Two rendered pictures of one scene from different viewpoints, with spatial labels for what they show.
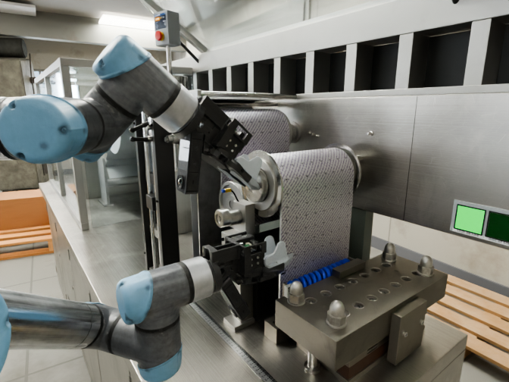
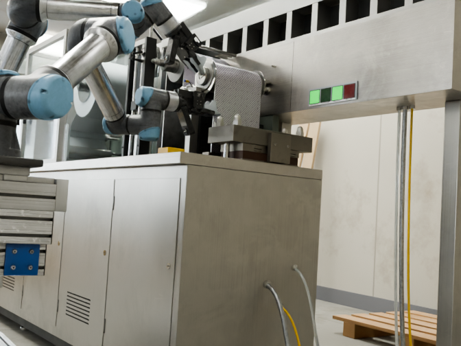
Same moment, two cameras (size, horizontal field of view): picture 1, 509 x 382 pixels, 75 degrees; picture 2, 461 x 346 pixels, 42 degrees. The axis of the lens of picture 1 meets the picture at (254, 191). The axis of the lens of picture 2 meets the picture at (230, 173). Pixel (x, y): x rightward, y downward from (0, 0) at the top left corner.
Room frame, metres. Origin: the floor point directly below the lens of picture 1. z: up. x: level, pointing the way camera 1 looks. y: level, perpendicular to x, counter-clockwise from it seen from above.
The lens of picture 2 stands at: (-1.66, -0.12, 0.71)
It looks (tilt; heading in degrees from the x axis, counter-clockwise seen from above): 4 degrees up; 0
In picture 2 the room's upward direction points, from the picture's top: 4 degrees clockwise
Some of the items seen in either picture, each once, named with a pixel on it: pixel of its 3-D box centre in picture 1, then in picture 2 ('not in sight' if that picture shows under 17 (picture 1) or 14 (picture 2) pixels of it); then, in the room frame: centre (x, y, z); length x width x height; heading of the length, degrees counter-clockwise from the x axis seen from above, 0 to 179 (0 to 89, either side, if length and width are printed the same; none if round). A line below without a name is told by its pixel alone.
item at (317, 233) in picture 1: (317, 237); (237, 112); (0.74, -0.15, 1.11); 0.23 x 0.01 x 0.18; 127
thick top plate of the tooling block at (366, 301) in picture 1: (366, 298); (261, 140); (0.67, -0.25, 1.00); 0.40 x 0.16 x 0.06; 127
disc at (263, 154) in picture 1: (260, 183); (205, 76); (0.71, -0.01, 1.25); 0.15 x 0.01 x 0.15; 36
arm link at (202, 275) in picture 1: (195, 277); (169, 101); (0.55, 0.11, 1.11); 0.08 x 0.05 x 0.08; 36
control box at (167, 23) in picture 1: (165, 29); not in sight; (1.17, 0.29, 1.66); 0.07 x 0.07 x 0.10; 52
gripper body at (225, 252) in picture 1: (233, 262); (188, 102); (0.60, 0.04, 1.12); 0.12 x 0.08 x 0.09; 126
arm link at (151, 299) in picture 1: (154, 293); (151, 99); (0.51, 0.17, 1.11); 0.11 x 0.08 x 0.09; 126
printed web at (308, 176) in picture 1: (266, 202); (210, 107); (0.89, -0.04, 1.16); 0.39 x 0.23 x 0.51; 37
